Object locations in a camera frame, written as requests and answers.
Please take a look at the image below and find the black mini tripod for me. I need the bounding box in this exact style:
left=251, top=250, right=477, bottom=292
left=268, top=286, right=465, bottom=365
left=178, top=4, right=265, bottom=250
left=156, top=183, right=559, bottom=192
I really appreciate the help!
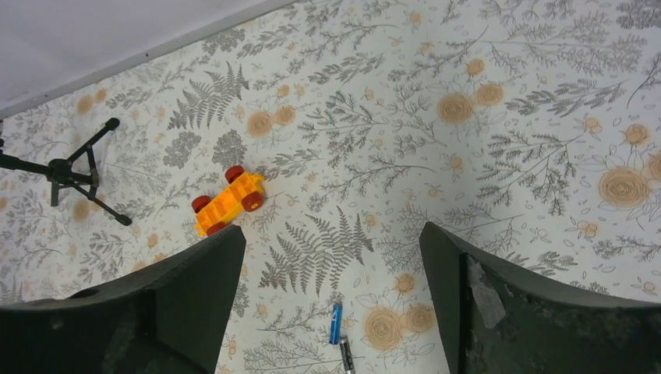
left=1, top=118, right=133, bottom=226

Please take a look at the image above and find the blue AA battery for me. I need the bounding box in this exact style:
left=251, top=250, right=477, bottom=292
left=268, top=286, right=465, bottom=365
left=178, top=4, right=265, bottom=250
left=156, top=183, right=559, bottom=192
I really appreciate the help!
left=329, top=303, right=343, bottom=345

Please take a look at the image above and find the orange toy car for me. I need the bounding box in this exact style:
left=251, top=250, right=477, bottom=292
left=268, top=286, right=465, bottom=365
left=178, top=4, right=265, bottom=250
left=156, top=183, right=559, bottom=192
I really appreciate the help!
left=191, top=165, right=265, bottom=237

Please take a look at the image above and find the black AA battery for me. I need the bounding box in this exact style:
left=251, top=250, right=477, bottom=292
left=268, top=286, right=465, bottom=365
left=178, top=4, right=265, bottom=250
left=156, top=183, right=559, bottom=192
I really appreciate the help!
left=338, top=336, right=355, bottom=374

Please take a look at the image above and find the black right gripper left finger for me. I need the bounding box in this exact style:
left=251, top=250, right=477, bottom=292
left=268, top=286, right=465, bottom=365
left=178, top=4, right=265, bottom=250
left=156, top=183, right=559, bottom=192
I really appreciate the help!
left=1, top=225, right=246, bottom=373

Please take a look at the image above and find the floral table mat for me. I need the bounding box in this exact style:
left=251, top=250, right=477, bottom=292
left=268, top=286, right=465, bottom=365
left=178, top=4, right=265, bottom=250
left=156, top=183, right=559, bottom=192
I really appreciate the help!
left=1, top=1, right=660, bottom=373

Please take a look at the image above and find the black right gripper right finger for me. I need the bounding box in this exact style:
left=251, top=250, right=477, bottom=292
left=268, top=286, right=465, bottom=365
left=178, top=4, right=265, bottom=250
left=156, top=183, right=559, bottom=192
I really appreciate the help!
left=419, top=222, right=660, bottom=373

